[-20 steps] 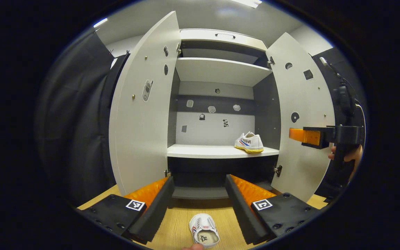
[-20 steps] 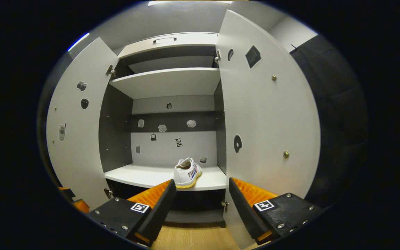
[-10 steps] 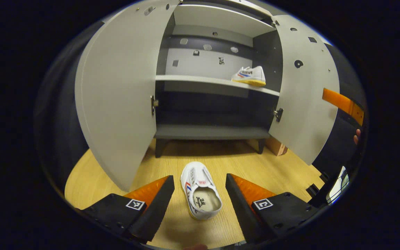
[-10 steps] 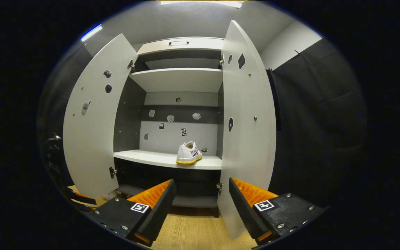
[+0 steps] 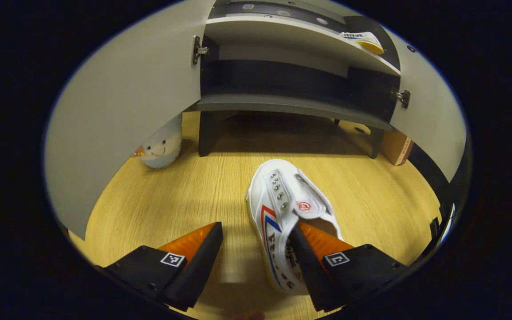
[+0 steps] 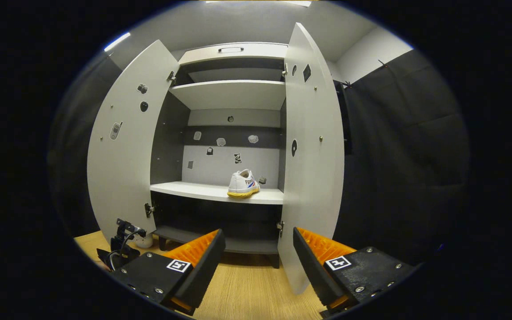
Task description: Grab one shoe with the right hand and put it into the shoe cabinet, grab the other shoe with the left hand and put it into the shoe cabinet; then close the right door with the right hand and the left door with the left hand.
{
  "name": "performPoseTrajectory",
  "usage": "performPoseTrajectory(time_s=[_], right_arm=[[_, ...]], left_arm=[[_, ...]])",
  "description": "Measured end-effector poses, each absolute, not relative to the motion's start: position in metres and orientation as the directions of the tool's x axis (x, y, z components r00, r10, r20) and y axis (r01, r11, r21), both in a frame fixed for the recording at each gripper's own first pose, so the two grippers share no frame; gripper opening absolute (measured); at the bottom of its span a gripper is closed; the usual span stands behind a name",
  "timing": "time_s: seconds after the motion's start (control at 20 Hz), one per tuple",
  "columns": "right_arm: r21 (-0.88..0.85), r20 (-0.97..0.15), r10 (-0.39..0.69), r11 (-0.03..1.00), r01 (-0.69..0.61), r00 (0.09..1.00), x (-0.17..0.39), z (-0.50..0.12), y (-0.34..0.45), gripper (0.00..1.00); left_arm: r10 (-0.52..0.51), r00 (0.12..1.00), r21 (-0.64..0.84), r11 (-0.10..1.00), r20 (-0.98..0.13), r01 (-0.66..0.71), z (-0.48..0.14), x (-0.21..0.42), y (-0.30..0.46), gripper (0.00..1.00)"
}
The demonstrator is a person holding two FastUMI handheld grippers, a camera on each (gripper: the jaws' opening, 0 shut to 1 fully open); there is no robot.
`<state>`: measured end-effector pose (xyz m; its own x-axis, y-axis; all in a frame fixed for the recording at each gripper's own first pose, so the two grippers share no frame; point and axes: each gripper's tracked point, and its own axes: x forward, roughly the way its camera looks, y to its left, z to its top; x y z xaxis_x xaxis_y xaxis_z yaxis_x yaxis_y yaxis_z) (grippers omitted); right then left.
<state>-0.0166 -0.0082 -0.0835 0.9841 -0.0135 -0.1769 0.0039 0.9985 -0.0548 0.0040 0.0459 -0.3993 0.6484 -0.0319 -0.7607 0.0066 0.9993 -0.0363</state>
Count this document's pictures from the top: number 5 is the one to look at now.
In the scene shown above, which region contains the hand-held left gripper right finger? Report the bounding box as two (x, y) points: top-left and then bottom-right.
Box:
(288, 222), (408, 313)

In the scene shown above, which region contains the white grey shoe cabinet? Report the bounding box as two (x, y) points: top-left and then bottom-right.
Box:
(192, 0), (412, 160)

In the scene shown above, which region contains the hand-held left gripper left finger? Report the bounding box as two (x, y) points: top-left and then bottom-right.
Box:
(94, 222), (224, 312)

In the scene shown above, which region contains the orange white book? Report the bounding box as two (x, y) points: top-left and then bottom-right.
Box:
(380, 130), (415, 166)

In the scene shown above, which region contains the white cabinet door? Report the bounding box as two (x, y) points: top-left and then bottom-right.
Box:
(44, 0), (216, 240)
(383, 27), (468, 183)

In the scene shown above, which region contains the white canvas shoe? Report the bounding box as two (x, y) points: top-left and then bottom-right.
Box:
(340, 31), (385, 55)
(246, 159), (344, 295)

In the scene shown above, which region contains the white plush toy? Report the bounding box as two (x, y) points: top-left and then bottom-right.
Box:
(132, 114), (183, 169)

